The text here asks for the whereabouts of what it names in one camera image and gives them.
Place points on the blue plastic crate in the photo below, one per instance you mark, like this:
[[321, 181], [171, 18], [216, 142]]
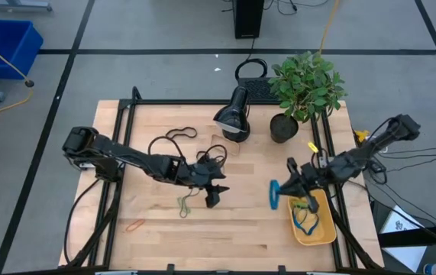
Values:
[[7, 49]]

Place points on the black wide rubber band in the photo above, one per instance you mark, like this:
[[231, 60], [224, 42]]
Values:
[[167, 134]]

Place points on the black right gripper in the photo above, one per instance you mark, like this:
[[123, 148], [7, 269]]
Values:
[[313, 175]]

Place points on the potted green plant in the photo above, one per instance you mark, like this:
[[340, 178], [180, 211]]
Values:
[[309, 88]]

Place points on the black desk lamp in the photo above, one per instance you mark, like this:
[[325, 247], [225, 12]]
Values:
[[233, 114]]

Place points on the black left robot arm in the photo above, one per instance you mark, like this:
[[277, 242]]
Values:
[[133, 156]]

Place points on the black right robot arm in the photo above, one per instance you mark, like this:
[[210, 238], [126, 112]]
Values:
[[355, 160]]

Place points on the black bar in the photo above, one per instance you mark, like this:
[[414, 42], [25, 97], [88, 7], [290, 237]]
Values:
[[420, 236]]

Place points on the large blue rubber band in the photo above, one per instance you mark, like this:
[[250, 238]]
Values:
[[274, 207]]

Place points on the tan wide rubber band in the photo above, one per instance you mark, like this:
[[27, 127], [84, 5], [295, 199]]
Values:
[[212, 140]]

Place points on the black computer tower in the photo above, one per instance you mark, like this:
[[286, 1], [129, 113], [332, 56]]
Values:
[[248, 19]]

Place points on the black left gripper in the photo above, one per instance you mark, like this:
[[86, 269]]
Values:
[[196, 173]]

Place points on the grey furniture base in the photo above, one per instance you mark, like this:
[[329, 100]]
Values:
[[19, 4]]

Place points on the yellow plastic bin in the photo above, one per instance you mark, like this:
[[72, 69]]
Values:
[[328, 229]]

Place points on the white paper sheet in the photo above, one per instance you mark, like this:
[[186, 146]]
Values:
[[404, 256]]

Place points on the black aluminium table frame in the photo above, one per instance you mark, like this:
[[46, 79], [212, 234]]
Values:
[[202, 102]]

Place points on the orange thin rubber band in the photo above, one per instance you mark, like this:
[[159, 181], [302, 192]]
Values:
[[135, 225]]

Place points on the black mesh box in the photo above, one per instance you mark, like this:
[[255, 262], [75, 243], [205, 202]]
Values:
[[257, 89]]

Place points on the yellow connector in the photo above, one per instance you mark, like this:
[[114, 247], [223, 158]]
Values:
[[362, 135]]

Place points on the black table clamp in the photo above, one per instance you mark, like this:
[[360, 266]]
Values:
[[170, 268], [281, 269]]

